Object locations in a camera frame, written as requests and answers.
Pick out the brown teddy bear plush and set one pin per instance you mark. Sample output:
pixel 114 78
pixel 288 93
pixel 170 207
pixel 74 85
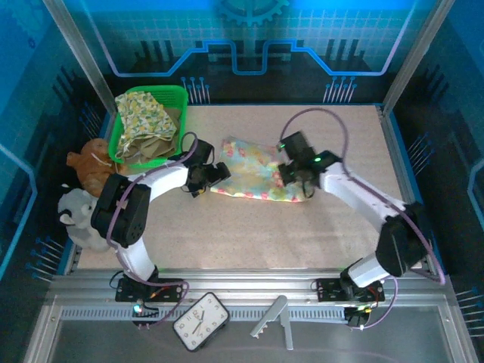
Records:
pixel 92 162

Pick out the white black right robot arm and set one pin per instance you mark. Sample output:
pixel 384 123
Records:
pixel 355 193

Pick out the khaki olive skirt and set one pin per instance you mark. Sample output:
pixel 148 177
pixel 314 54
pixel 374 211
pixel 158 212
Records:
pixel 159 149

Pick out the lemon print skirt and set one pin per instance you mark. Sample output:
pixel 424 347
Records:
pixel 143 113

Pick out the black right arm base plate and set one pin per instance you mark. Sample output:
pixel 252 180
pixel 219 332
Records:
pixel 329 289

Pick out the aluminium frame cross rail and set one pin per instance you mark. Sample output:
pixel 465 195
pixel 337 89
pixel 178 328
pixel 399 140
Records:
pixel 246 281

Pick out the grey white husky plush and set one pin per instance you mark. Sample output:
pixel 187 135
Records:
pixel 75 211

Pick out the small black controller board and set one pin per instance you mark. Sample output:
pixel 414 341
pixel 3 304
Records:
pixel 145 315

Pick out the black white analogue clock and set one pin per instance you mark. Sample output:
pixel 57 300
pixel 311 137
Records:
pixel 200 321

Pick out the aluminium frame post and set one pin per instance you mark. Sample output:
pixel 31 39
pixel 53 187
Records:
pixel 77 49
pixel 420 49

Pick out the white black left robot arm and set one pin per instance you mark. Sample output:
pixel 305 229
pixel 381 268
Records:
pixel 138 261

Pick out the green plastic basket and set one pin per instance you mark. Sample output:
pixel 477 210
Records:
pixel 172 94

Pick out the aluminium side rail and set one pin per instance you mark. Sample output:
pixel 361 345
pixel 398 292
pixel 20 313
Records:
pixel 73 261
pixel 395 151

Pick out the grey metal bracket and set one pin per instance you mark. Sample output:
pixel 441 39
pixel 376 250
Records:
pixel 278 306

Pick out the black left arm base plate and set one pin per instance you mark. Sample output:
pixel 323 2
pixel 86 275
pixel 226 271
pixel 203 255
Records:
pixel 126 293

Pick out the pastel multicoloured skirt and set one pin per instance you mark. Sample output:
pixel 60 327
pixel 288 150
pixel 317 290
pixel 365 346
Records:
pixel 249 170

